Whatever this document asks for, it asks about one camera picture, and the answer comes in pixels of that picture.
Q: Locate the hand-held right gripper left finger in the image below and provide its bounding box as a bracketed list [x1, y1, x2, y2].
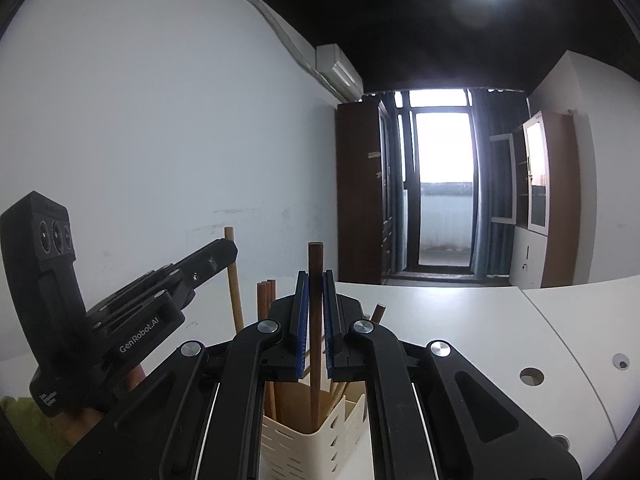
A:
[54, 269, 308, 480]

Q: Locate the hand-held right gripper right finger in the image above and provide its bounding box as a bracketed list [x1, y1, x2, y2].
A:
[322, 268, 584, 480]

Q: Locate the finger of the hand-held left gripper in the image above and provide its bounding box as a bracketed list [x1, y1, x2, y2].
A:
[86, 238, 240, 329]

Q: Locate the cream plastic utensil holder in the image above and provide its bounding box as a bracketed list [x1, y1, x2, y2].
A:
[260, 384, 373, 480]

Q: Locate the person's left hand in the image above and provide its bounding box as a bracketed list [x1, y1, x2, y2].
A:
[50, 362, 147, 454]

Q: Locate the green clothing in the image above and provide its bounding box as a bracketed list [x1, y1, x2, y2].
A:
[0, 395, 66, 480]

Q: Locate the dark brown wardrobe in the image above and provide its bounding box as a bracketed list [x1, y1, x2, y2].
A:
[335, 94, 397, 287]

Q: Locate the dark blue curtain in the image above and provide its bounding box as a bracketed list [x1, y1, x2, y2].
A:
[469, 88, 532, 279]
[381, 91, 408, 273]

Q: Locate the glass balcony door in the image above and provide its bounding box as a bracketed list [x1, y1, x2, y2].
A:
[395, 89, 476, 275]

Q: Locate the white air conditioner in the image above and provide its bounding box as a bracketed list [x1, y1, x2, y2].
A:
[315, 43, 364, 103]

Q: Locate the brown glass door cabinet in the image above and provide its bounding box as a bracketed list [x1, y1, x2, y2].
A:
[489, 110, 592, 290]

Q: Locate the grey wall conduit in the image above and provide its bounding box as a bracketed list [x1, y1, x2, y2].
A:
[190, 0, 351, 103]

